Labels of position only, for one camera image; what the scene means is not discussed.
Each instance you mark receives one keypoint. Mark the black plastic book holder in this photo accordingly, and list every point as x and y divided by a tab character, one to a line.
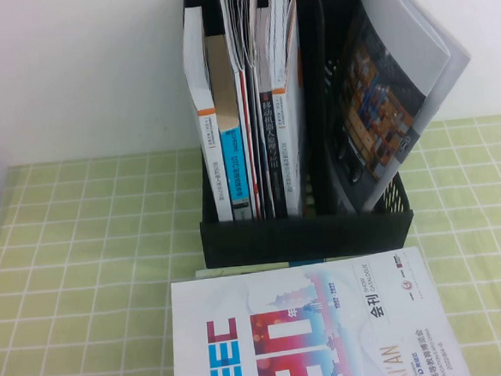
305	236

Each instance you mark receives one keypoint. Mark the dark thin magazine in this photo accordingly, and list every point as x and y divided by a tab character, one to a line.
266	174

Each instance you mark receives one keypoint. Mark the green checkered tablecloth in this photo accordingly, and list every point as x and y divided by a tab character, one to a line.
87	251

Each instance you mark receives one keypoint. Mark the white orange-band book curled cover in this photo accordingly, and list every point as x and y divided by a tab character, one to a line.
290	151

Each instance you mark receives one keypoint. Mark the grey brochure robot strip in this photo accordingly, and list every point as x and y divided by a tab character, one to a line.
410	13

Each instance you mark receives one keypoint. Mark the black spine robot book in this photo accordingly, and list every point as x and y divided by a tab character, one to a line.
272	152

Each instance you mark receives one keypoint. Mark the thick white orange-band book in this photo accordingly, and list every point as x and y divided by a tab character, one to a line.
201	71

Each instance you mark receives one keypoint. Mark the blue spine book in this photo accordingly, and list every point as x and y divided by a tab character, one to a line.
233	163

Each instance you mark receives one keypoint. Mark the thin magazines bundle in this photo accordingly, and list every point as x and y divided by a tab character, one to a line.
245	111

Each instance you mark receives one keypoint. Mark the white show catalogue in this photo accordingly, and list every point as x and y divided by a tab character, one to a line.
287	344

